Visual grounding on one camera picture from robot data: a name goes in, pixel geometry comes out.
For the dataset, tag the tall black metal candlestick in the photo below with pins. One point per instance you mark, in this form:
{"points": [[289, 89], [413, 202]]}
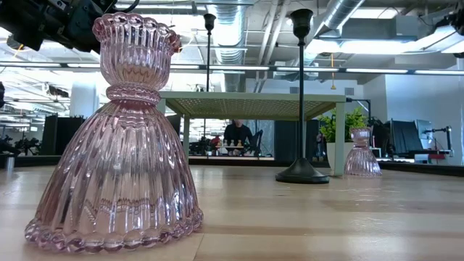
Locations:
{"points": [[301, 175], [209, 21]]}

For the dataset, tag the pink ribbed glass candle holder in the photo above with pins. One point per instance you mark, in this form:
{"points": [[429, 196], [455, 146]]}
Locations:
{"points": [[119, 163], [362, 159]]}

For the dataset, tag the black background robot arm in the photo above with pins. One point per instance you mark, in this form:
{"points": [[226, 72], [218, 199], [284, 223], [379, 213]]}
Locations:
{"points": [[257, 139], [25, 145]]}

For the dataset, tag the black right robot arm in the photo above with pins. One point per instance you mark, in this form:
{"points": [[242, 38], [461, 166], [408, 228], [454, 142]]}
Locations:
{"points": [[453, 18]]}

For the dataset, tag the black cabinet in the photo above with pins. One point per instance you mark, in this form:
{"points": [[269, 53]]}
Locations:
{"points": [[59, 134]]}

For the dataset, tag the green perforated metal shelf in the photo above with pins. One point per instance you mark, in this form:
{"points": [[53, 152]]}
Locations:
{"points": [[253, 96]]}

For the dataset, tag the person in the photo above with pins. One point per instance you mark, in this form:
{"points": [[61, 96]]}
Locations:
{"points": [[237, 134]]}

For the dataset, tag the yellow hanging pendant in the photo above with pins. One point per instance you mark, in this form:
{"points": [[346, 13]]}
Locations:
{"points": [[332, 87]]}

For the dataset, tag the black curved pole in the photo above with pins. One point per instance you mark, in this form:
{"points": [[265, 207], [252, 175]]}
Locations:
{"points": [[348, 99]]}

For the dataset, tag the green plant white pot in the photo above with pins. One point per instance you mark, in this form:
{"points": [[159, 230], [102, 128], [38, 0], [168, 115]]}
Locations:
{"points": [[355, 121]]}

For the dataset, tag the black monitor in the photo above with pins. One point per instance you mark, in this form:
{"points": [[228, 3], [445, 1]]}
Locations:
{"points": [[404, 137]]}

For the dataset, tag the red box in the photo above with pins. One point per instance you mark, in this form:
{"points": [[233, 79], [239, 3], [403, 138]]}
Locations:
{"points": [[436, 157]]}

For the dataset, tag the silver ventilation duct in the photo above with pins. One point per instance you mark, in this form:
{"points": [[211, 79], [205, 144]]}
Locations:
{"points": [[228, 32], [339, 12]]}

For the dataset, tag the silver metal post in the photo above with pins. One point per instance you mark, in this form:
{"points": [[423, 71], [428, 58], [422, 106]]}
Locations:
{"points": [[9, 165]]}

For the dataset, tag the black aluminium table frame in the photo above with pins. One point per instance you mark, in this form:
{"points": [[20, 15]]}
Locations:
{"points": [[417, 168]]}

